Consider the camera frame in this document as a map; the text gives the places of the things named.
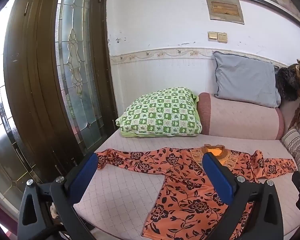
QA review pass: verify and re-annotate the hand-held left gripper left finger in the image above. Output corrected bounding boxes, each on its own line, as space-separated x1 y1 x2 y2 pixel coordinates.
16 152 99 240

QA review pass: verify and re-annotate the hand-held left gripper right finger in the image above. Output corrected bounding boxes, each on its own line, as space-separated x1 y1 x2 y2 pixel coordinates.
202 152 283 240

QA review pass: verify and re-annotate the orange floral shirt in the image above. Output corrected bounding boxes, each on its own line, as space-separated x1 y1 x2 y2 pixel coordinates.
96 144 298 240

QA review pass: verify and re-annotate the striped pillow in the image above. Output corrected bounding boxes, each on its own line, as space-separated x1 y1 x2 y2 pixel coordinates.
281 127 300 178

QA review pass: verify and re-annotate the pink bolster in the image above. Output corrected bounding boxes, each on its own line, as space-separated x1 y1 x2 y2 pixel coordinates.
197 92 285 140

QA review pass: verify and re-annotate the green checkered pillow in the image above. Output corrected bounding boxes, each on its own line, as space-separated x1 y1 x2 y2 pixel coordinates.
115 87 202 138

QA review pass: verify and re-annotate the grey pillow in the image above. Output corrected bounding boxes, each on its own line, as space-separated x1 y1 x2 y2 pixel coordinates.
212 51 282 108

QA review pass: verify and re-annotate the wooden door with stained glass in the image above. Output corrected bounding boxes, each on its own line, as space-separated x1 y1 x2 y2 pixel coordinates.
2 0 119 180

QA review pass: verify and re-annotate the dark furry cushion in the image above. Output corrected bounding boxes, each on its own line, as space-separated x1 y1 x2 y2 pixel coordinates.
275 67 300 102

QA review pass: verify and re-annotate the metal wall plaque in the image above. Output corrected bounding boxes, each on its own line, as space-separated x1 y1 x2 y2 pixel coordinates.
205 0 245 25

